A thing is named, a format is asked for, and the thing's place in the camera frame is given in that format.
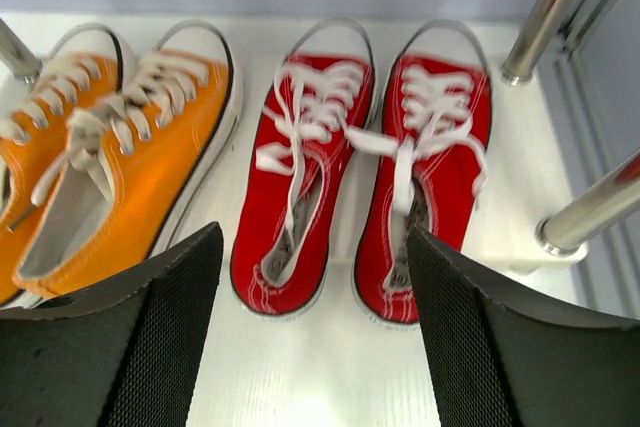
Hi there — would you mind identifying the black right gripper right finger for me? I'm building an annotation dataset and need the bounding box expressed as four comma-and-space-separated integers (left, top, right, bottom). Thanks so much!
407, 227, 639, 426

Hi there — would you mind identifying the red sneaker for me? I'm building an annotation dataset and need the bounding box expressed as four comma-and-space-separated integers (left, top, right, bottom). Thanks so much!
351, 19, 493, 327
230, 18, 377, 319

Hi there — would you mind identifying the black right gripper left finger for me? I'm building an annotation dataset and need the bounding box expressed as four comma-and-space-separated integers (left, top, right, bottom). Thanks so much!
1, 222, 224, 426

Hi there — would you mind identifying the orange sneaker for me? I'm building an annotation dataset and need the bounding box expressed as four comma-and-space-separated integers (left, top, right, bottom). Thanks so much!
1, 24, 134, 309
12, 20, 242, 308

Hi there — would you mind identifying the white two-tier shoe shelf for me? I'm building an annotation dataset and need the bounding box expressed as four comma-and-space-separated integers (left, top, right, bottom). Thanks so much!
1, 0, 639, 426

